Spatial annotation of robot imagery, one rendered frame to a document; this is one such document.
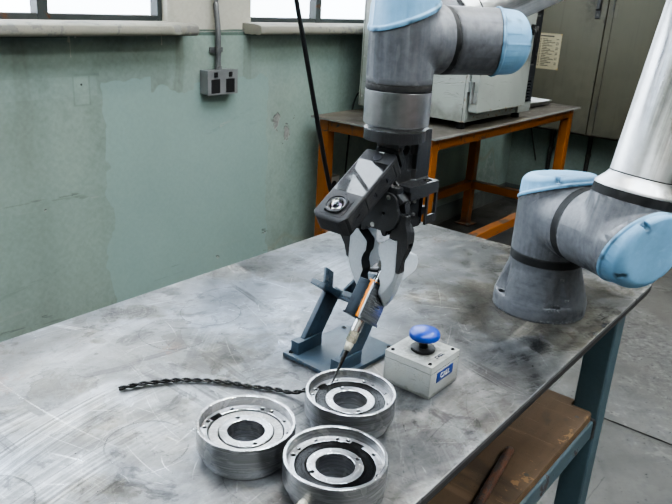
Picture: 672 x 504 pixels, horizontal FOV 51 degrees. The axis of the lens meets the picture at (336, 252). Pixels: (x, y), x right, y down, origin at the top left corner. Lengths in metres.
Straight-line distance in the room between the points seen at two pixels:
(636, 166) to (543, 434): 0.54
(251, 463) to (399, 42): 0.46
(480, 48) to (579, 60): 3.75
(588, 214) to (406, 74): 0.40
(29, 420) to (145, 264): 1.84
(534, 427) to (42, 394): 0.85
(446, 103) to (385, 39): 2.21
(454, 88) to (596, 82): 1.71
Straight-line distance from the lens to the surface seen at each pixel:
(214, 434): 0.78
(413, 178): 0.84
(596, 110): 4.54
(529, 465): 1.28
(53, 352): 1.03
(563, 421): 1.41
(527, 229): 1.15
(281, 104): 3.01
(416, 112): 0.79
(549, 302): 1.17
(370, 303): 0.85
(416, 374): 0.91
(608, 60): 4.51
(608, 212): 1.04
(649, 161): 1.04
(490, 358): 1.03
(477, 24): 0.82
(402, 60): 0.78
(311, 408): 0.81
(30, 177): 2.36
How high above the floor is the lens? 1.27
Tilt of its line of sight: 20 degrees down
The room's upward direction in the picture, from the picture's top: 3 degrees clockwise
